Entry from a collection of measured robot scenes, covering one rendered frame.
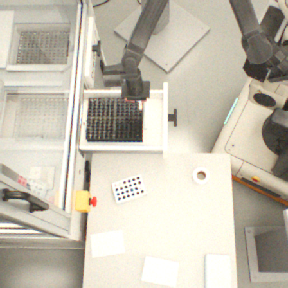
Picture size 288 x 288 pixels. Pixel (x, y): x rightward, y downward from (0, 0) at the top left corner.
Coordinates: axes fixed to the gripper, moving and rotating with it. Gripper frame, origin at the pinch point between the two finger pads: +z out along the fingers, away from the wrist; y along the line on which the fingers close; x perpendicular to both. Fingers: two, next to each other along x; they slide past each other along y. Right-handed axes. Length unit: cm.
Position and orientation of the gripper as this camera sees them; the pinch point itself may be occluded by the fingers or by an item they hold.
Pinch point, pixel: (138, 100)
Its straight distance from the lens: 144.5
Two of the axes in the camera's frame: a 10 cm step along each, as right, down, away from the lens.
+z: 0.9, 3.5, 9.3
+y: 9.9, 0.2, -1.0
